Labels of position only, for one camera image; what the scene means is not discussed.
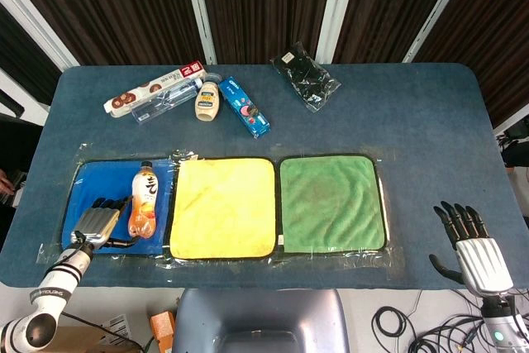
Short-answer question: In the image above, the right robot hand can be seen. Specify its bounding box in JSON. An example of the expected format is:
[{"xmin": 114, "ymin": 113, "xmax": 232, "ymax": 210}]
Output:
[{"xmin": 428, "ymin": 200, "xmax": 514, "ymax": 297}]

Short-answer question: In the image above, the green cloth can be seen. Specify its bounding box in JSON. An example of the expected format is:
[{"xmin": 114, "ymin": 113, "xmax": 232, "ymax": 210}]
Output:
[{"xmin": 279, "ymin": 154, "xmax": 388, "ymax": 255}]

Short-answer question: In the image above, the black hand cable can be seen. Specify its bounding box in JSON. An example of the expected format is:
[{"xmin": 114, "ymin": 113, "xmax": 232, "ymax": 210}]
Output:
[{"xmin": 57, "ymin": 231, "xmax": 90, "ymax": 263}]

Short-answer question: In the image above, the clear plastic water bottle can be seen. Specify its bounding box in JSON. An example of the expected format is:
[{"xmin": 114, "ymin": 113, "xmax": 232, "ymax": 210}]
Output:
[{"xmin": 131, "ymin": 76, "xmax": 204, "ymax": 124}]

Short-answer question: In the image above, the white red cookie box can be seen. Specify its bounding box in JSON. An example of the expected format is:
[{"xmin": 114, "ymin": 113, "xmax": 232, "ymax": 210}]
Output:
[{"xmin": 102, "ymin": 60, "xmax": 207, "ymax": 115}]

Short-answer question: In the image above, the orange drink bottle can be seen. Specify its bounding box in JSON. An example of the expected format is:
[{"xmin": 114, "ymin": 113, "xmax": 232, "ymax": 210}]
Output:
[{"xmin": 127, "ymin": 160, "xmax": 160, "ymax": 239}]

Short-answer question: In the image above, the black cable coil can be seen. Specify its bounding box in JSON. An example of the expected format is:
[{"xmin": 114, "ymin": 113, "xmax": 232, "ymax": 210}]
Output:
[{"xmin": 370, "ymin": 305, "xmax": 418, "ymax": 348}]

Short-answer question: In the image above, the yellow cloth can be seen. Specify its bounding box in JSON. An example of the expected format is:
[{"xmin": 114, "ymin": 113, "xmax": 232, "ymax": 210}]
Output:
[{"xmin": 169, "ymin": 157, "xmax": 277, "ymax": 260}]

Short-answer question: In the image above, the blue cloth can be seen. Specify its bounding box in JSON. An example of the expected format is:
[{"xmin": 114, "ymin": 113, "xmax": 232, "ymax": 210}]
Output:
[{"xmin": 61, "ymin": 158, "xmax": 174, "ymax": 256}]

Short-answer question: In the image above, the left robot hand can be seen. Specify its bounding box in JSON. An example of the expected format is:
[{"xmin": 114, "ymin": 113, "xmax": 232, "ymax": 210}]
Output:
[{"xmin": 70, "ymin": 195, "xmax": 140, "ymax": 250}]

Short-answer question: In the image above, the beige sauce bottle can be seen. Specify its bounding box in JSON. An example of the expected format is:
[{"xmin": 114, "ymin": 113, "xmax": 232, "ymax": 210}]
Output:
[{"xmin": 194, "ymin": 80, "xmax": 221, "ymax": 122}]

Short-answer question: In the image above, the black item in clear bag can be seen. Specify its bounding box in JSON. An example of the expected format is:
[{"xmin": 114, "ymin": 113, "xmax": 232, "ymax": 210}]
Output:
[{"xmin": 269, "ymin": 41, "xmax": 342, "ymax": 112}]

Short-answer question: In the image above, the blue cookie pack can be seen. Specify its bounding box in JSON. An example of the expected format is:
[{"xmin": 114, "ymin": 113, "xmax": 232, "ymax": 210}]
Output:
[{"xmin": 218, "ymin": 76, "xmax": 272, "ymax": 139}]

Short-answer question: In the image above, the clear plastic sheet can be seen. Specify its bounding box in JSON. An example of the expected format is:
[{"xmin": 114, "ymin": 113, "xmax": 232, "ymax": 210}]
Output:
[{"xmin": 36, "ymin": 142, "xmax": 407, "ymax": 284}]

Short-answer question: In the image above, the grey robot torso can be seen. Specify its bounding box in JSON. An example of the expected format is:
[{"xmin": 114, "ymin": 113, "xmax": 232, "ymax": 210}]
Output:
[{"xmin": 170, "ymin": 288, "xmax": 352, "ymax": 353}]

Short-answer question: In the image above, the orange block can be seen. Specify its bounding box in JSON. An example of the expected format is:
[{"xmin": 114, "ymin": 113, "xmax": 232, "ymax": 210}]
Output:
[{"xmin": 149, "ymin": 309, "xmax": 177, "ymax": 346}]

